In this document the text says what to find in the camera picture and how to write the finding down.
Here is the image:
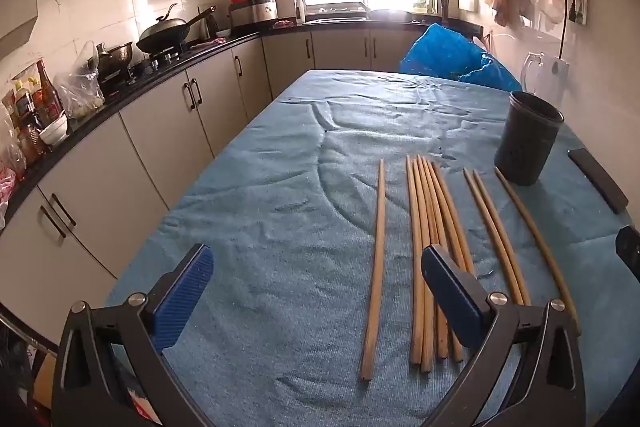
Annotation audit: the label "beige lower kitchen cabinets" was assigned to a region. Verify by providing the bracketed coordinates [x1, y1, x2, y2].
[0, 28, 427, 344]

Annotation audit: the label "gas stove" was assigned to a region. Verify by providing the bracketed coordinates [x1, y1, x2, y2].
[99, 48, 202, 86]

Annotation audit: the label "black chopstick holder cup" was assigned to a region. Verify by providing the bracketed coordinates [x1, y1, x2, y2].
[494, 90, 565, 186]

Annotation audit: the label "clear glass mug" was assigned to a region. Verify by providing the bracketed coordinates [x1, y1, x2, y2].
[520, 52, 571, 108]

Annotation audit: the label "blue table cloth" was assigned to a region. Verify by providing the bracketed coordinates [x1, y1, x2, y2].
[102, 69, 640, 427]

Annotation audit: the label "black wok with lid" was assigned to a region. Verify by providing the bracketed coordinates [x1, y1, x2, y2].
[135, 4, 217, 54]

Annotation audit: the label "blue plastic bag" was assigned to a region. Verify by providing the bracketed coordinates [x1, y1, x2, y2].
[398, 23, 524, 93]

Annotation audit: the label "group of wooden chopsticks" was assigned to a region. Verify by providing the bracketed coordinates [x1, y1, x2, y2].
[360, 154, 583, 382]

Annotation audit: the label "condiment bottles and packets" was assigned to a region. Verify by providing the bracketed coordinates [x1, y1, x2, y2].
[0, 61, 67, 180]

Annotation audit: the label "black kitchen countertop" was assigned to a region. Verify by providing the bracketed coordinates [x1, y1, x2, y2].
[0, 18, 482, 230]

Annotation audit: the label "white bowl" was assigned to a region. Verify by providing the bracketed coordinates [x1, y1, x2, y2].
[38, 111, 70, 147]

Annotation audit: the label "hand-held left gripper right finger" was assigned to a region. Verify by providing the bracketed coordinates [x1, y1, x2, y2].
[421, 244, 587, 427]

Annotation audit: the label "black power cable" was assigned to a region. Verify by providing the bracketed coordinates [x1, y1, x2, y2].
[556, 0, 582, 60]

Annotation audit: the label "silver rice cooker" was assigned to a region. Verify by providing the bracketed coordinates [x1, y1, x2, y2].
[228, 0, 280, 31]

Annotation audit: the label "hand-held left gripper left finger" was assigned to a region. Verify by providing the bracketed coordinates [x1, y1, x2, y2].
[51, 243, 217, 427]

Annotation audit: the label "metal pot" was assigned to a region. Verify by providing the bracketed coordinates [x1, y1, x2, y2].
[88, 41, 135, 81]

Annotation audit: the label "steel sink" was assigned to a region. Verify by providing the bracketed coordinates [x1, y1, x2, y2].
[304, 9, 372, 24]

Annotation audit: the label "clear plastic bag with food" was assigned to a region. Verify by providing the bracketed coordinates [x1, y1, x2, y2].
[53, 40, 106, 121]

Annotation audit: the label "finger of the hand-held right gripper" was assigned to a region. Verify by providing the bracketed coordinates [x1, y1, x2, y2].
[615, 225, 640, 284]
[568, 148, 630, 214]

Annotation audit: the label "metal kettle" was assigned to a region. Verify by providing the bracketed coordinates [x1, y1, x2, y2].
[199, 13, 221, 41]

